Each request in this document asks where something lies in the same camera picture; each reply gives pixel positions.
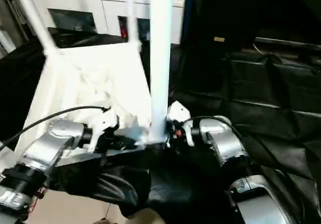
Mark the black work mat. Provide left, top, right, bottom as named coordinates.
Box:
left=0, top=31, right=321, bottom=223

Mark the red bottle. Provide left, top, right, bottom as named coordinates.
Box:
left=119, top=18, right=129, bottom=38

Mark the white cabinet with glass doors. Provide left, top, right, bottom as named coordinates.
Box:
left=28, top=0, right=184, bottom=46

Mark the dark low shelf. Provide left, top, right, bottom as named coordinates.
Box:
left=253, top=37, right=321, bottom=52

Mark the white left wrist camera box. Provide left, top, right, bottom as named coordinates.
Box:
left=85, top=108, right=120, bottom=151

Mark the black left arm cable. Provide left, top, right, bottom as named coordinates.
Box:
left=0, top=106, right=112, bottom=152

